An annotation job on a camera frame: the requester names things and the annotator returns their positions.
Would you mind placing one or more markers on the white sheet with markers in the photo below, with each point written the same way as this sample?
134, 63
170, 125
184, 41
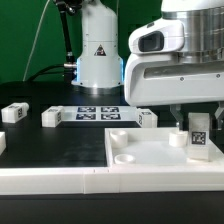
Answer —
95, 113

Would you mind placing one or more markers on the white square table top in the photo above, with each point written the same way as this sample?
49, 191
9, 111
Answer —
156, 147

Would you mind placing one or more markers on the white U-shaped obstacle fence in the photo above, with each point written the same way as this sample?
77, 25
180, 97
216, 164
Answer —
116, 179

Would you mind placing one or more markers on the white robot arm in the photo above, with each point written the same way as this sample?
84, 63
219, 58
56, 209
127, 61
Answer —
91, 36

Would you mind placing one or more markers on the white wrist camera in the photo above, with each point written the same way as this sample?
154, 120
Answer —
160, 36

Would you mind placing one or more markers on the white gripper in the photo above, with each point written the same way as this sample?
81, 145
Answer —
158, 79

